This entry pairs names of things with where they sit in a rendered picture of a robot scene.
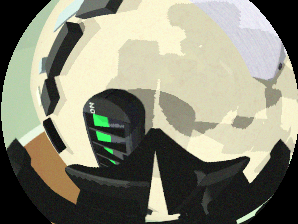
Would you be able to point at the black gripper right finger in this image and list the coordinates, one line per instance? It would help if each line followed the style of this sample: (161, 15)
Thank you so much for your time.
(183, 175)

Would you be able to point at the dark grey controller unit with green rocker switches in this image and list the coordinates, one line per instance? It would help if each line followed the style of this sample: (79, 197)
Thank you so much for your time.
(115, 122)

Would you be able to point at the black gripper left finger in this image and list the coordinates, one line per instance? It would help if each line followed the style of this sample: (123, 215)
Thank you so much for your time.
(131, 179)

